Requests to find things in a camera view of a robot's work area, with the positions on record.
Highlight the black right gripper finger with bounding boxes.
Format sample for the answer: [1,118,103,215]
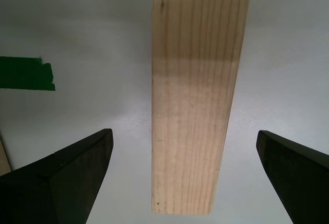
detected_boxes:
[255,130,329,224]
[0,128,114,224]

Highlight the brown cardboard box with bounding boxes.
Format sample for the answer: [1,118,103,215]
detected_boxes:
[0,131,13,175]

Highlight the light wooden block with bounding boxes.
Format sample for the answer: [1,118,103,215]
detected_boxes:
[151,0,252,216]

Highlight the green tape strip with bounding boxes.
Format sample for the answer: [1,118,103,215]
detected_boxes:
[0,56,56,91]

